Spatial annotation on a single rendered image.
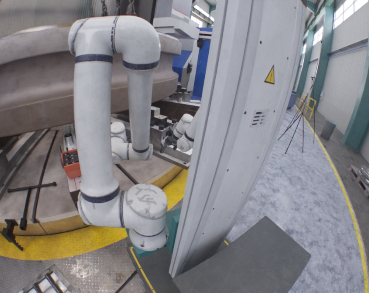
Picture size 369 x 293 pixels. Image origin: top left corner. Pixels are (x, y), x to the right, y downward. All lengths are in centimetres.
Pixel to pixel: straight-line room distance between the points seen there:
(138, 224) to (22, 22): 456
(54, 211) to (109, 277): 72
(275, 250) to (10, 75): 226
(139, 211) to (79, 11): 498
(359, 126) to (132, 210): 881
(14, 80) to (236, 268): 206
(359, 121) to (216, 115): 858
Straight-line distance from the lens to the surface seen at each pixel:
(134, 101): 59
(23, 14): 472
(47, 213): 165
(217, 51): 33
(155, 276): 117
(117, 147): 84
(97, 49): 49
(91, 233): 176
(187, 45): 762
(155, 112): 200
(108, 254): 162
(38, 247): 191
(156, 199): 61
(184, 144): 93
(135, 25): 49
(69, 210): 158
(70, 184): 122
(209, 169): 39
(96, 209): 62
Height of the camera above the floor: 146
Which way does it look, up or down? 30 degrees down
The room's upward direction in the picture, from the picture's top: 9 degrees clockwise
